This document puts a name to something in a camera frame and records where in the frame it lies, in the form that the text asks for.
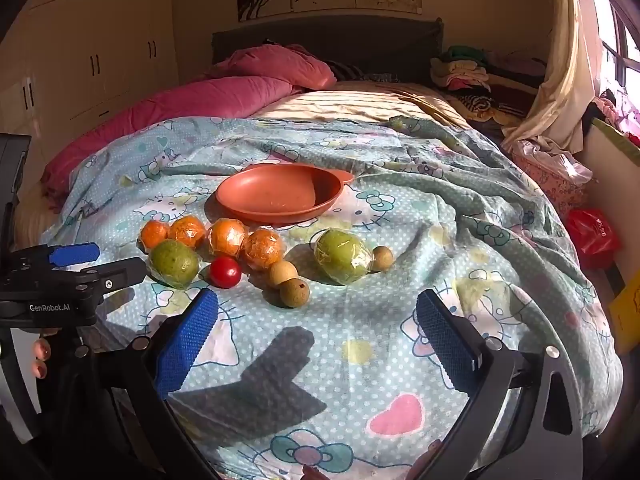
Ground cream wardrobe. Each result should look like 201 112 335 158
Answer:
0 0 181 161

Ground beige striped bed sheet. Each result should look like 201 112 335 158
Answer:
255 80 471 128

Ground dark grey headboard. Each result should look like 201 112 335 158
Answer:
212 15 446 83

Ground window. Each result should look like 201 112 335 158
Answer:
585 0 640 106

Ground pink printed cloth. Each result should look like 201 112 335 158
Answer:
515 155 588 217

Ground plastic green citrus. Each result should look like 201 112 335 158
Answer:
146 240 202 290
312 228 375 286

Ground person's right hand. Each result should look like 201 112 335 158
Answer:
301 439 444 480

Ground white cabinet with green edge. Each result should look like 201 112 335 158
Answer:
577 119 640 293

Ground plastic orange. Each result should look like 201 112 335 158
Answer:
167 215 207 248
206 218 249 260
241 228 286 271
140 220 171 253

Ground black striped cloth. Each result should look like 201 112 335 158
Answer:
450 91 533 128

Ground cream curtain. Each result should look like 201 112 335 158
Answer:
500 0 608 151

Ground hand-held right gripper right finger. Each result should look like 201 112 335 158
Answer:
415 288 586 480

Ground orange plastic plate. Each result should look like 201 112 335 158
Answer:
215 162 356 228

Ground pile of folded clothes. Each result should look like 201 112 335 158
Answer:
430 45 548 106

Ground pink pillow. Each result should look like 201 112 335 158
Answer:
212 45 338 92

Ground dark patterned cloth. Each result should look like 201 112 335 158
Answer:
327 60 398 84

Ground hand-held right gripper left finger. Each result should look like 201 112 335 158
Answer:
107 287 223 480

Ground person's left hand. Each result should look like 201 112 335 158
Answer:
29 336 54 382

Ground white crumpled cloth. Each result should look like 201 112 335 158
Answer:
515 136 594 186

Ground red plastic bag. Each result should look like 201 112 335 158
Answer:
566 208 622 271

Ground yellow box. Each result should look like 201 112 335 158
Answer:
609 280 640 348

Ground light blue printed blanket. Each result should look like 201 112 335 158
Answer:
40 115 626 480

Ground pink clothes on sill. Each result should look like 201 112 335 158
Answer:
592 89 640 147

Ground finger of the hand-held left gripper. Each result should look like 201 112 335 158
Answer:
80 257 147 296
10 242 101 273

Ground brown longan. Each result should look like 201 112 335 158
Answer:
371 245 396 273
279 278 311 309
269 260 299 288

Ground pink pillows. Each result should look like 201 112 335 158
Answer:
40 76 297 208

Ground small red tomato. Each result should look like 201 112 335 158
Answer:
208 256 243 289

